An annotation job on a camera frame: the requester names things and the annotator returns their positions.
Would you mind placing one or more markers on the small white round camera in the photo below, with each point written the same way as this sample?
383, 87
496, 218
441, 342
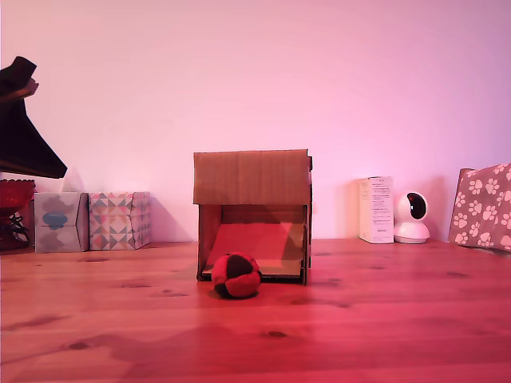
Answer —
413, 219

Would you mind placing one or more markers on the cardboard dice tower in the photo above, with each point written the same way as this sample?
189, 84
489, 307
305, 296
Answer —
251, 179

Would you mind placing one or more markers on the red and black footbag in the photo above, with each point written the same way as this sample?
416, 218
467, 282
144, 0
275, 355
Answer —
236, 276

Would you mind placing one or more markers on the grey cloud print tissue box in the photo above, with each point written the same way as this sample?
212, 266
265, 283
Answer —
56, 223

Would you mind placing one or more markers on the geometric pattern tissue box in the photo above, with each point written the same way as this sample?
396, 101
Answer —
117, 221

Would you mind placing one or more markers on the red glass bowl on stand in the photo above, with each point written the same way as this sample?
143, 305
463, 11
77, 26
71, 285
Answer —
14, 195

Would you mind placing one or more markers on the white printed carton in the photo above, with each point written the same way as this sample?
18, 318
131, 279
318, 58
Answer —
375, 209

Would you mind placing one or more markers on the paw print fabric cushion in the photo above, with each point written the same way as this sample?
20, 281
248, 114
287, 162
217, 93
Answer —
483, 207

